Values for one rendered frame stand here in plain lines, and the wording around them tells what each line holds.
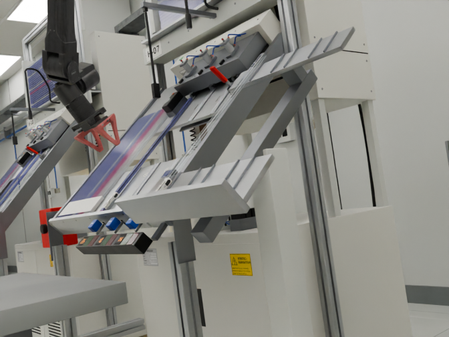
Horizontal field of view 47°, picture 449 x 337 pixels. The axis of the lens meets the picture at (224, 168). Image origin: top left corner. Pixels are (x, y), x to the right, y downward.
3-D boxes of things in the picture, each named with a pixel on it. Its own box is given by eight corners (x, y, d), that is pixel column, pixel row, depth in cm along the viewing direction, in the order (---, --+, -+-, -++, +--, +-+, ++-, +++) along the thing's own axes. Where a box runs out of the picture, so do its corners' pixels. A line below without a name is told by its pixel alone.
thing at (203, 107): (240, 119, 144) (229, 106, 142) (127, 154, 195) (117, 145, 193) (288, 48, 161) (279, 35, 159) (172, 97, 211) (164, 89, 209)
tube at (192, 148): (150, 210, 99) (145, 206, 99) (145, 211, 100) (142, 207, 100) (266, 55, 125) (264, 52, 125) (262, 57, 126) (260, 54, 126)
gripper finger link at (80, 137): (106, 145, 145) (85, 118, 142) (118, 140, 140) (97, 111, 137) (89, 159, 141) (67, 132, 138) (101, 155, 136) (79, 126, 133)
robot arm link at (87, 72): (39, 59, 127) (66, 65, 124) (70, 40, 135) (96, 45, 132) (51, 101, 135) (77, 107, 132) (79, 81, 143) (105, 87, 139)
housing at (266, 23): (285, 59, 159) (258, 23, 154) (193, 96, 197) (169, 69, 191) (296, 43, 163) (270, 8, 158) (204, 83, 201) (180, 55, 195)
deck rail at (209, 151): (174, 226, 123) (156, 208, 121) (169, 226, 125) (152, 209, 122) (293, 47, 159) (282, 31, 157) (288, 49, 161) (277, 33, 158)
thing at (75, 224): (169, 226, 125) (149, 206, 122) (63, 235, 175) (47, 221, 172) (172, 222, 125) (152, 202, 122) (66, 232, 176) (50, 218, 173)
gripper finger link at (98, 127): (118, 140, 140) (97, 112, 137) (131, 135, 134) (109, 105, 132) (101, 155, 136) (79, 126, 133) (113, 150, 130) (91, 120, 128)
